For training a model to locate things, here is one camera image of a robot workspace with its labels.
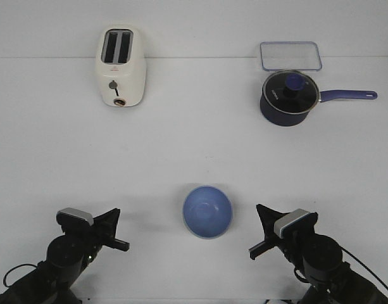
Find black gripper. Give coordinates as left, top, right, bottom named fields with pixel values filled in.
left=249, top=204, right=318, bottom=260
left=61, top=208, right=130, bottom=255

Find blue bowl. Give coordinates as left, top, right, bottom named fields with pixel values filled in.
left=182, top=186, right=233, bottom=239

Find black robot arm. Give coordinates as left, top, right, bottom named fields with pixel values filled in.
left=249, top=204, right=388, bottom=303
left=0, top=208, right=130, bottom=303

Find dark blue saucepan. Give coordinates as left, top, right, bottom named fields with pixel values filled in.
left=260, top=90, right=378, bottom=127

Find glass pot lid blue knob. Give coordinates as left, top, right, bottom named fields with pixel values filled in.
left=263, top=70, right=320, bottom=115

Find white two-slot toaster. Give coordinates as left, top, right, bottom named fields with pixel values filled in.
left=95, top=25, right=147, bottom=108

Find clear plastic container lid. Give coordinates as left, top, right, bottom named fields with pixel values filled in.
left=260, top=41, right=322, bottom=72

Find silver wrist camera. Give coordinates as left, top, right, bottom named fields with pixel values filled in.
left=273, top=208, right=310, bottom=239
left=56, top=207, right=94, bottom=226

